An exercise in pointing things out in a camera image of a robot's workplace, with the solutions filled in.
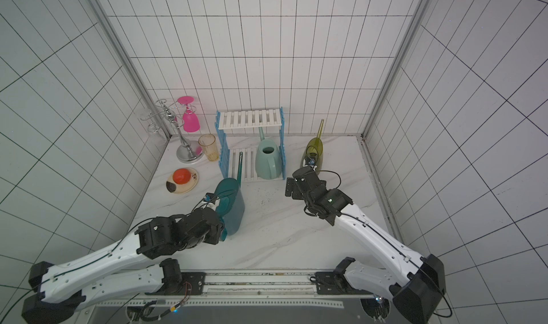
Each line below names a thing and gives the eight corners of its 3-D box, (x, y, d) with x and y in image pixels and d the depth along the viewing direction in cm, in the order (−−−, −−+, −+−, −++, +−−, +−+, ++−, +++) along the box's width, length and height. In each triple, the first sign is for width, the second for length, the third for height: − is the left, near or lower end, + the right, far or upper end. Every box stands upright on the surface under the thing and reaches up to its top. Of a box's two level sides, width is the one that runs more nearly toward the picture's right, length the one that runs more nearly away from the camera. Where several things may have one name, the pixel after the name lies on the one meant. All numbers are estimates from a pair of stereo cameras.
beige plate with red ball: (166, 193, 98) (163, 189, 94) (175, 172, 105) (171, 167, 102) (194, 193, 98) (191, 189, 94) (200, 172, 105) (198, 167, 102)
